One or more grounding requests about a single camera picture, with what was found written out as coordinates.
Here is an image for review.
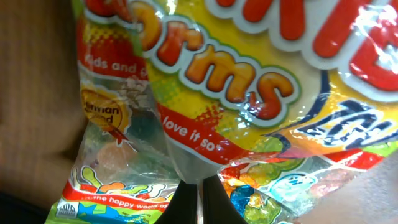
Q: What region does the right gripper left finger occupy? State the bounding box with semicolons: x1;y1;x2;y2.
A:
155;181;198;224

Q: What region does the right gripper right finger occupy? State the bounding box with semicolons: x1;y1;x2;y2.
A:
203;175;246;224

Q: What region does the Haribo worms candy bag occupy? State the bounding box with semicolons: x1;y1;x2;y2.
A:
46;0;397;223

